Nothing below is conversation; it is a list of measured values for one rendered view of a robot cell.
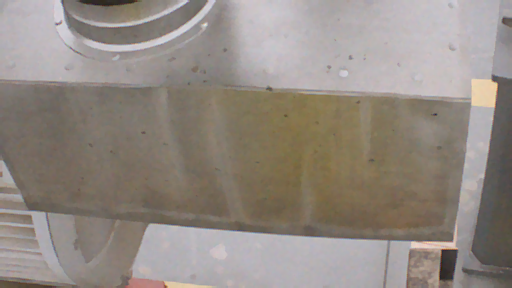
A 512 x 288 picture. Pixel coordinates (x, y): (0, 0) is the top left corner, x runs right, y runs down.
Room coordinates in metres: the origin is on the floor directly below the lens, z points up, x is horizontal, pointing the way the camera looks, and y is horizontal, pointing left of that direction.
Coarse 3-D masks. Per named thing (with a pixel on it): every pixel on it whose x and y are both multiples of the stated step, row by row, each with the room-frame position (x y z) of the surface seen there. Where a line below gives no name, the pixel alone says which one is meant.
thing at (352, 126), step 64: (0, 0) 0.43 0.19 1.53; (256, 0) 0.40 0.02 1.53; (320, 0) 0.39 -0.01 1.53; (384, 0) 0.39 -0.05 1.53; (448, 0) 0.39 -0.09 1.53; (0, 64) 0.37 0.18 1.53; (64, 64) 0.36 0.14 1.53; (128, 64) 0.36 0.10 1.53; (192, 64) 0.35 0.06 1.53; (256, 64) 0.35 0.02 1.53; (320, 64) 0.34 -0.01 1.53; (384, 64) 0.34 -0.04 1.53; (448, 64) 0.33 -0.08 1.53; (0, 128) 0.36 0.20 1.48; (64, 128) 0.35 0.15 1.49; (128, 128) 0.34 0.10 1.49; (192, 128) 0.34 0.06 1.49; (256, 128) 0.33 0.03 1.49; (320, 128) 0.32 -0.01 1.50; (384, 128) 0.32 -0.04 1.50; (448, 128) 0.31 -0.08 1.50; (64, 192) 0.36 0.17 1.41; (128, 192) 0.35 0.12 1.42; (192, 192) 0.34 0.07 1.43; (256, 192) 0.33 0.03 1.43; (320, 192) 0.32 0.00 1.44; (384, 192) 0.32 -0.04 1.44; (448, 192) 0.31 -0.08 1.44
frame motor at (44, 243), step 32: (0, 160) 0.45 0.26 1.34; (0, 192) 0.43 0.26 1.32; (0, 224) 0.42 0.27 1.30; (32, 224) 0.41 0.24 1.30; (64, 224) 0.40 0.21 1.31; (96, 224) 0.42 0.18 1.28; (128, 224) 0.46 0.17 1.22; (0, 256) 0.41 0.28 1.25; (32, 256) 0.40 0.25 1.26; (64, 256) 0.39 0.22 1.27; (96, 256) 0.40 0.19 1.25; (128, 256) 0.45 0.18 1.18
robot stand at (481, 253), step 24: (504, 0) 1.25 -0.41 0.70; (504, 24) 1.19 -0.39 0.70; (504, 48) 1.12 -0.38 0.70; (504, 72) 1.06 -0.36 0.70; (504, 96) 1.08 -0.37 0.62; (504, 120) 1.07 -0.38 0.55; (504, 144) 1.06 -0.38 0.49; (504, 168) 1.06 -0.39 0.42; (480, 192) 1.27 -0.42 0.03; (504, 192) 1.05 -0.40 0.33; (480, 216) 1.09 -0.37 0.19; (504, 216) 1.05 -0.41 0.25; (480, 240) 1.08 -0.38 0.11; (504, 240) 1.05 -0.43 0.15; (480, 264) 1.06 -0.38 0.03; (504, 264) 1.04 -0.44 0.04
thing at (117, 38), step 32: (64, 0) 0.39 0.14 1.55; (96, 0) 0.37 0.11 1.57; (128, 0) 0.37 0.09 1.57; (160, 0) 0.37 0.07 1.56; (192, 0) 0.39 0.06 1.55; (224, 0) 0.40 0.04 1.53; (64, 32) 0.39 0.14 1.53; (96, 32) 0.37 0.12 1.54; (128, 32) 0.37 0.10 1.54; (160, 32) 0.37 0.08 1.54; (192, 32) 0.38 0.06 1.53
